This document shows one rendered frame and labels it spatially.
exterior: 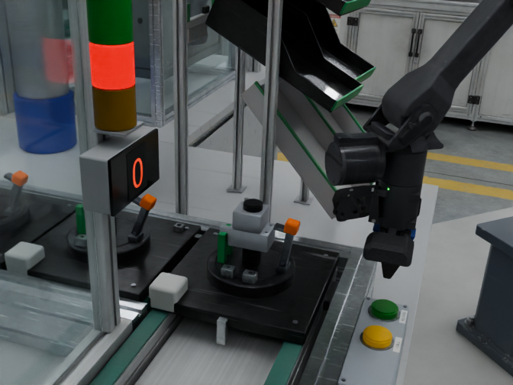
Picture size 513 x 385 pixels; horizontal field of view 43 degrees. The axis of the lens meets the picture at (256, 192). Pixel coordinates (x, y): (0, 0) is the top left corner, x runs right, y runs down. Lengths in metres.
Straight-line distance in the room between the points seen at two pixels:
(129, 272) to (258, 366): 0.26
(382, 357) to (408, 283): 0.38
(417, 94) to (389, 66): 4.19
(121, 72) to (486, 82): 4.36
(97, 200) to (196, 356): 0.30
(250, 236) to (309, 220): 0.49
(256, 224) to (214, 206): 0.54
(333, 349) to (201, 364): 0.19
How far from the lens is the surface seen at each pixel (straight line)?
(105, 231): 0.85
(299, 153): 1.16
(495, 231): 1.07
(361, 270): 1.09
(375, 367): 0.89
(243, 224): 0.97
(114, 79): 0.75
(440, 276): 1.31
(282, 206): 1.51
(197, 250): 1.10
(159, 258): 1.08
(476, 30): 0.86
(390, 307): 0.99
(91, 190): 0.77
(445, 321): 1.19
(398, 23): 4.95
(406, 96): 0.83
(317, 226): 1.43
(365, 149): 0.83
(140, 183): 0.82
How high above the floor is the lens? 1.52
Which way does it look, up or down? 25 degrees down
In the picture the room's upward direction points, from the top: 3 degrees clockwise
